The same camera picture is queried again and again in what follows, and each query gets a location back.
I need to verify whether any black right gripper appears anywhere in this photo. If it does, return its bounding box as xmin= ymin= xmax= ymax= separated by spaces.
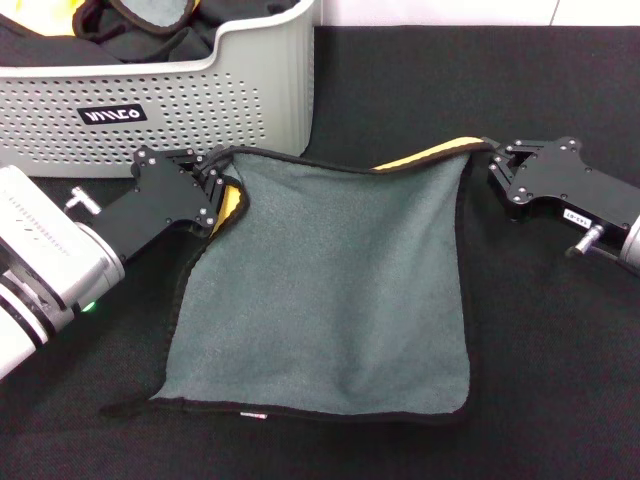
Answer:
xmin=487 ymin=136 xmax=640 ymax=246

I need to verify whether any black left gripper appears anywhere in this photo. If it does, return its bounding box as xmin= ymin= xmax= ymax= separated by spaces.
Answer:
xmin=101 ymin=145 xmax=236 ymax=260

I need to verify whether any grey yellow towel black trim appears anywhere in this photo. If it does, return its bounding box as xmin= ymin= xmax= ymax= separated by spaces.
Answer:
xmin=99 ymin=135 xmax=495 ymax=430

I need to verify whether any silver elbow plug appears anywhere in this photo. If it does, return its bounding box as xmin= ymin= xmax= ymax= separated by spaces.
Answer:
xmin=64 ymin=186 xmax=104 ymax=217

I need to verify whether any grey perforated storage box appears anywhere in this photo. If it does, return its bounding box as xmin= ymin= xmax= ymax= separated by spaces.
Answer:
xmin=0 ymin=0 xmax=317 ymax=180

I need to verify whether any black tablecloth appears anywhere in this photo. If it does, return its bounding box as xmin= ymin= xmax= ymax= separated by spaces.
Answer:
xmin=0 ymin=24 xmax=640 ymax=480

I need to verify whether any black logo label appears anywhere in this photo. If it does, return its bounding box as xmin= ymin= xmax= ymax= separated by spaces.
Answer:
xmin=77 ymin=105 xmax=149 ymax=126

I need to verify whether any black cloth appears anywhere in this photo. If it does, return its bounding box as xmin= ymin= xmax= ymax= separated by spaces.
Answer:
xmin=0 ymin=0 xmax=304 ymax=66

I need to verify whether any silver plug with grey cable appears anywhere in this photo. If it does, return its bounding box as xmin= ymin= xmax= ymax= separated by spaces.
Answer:
xmin=564 ymin=223 xmax=627 ymax=267

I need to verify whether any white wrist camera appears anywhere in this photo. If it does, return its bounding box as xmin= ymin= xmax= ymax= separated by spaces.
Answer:
xmin=0 ymin=166 xmax=126 ymax=309

